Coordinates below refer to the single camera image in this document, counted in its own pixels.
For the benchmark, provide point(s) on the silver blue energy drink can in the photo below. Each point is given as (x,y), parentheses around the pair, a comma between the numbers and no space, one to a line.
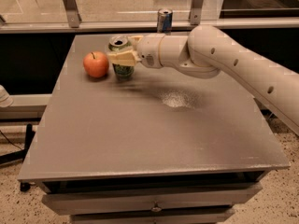
(164,20)

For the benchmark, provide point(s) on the right metal railing bracket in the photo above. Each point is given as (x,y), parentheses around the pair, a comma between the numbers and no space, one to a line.
(196,12)

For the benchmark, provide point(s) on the metal drawer knob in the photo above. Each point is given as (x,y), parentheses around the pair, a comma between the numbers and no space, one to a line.
(156,208)

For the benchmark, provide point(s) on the left metal railing bracket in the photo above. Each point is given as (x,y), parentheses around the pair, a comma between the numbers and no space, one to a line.
(73,17)

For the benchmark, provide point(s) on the black stand base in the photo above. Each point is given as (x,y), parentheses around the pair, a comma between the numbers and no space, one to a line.
(20,154)

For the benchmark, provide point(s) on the metal railing bracket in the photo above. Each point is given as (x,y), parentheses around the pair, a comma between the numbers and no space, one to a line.
(196,12)
(73,17)

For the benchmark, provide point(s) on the green soda can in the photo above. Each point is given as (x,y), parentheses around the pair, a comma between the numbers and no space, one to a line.
(116,43)

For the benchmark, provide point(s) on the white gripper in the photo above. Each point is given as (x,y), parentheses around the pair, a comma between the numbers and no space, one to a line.
(149,50)

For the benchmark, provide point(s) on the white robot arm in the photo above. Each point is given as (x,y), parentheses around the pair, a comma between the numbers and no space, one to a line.
(205,52)

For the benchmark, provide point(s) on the white object at left edge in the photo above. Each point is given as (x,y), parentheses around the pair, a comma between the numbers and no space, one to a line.
(5,99)

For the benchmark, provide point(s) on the red apple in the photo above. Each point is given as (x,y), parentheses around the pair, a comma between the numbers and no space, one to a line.
(96,64)

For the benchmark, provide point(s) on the grey drawer cabinet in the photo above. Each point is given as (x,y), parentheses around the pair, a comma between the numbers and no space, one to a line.
(181,203)

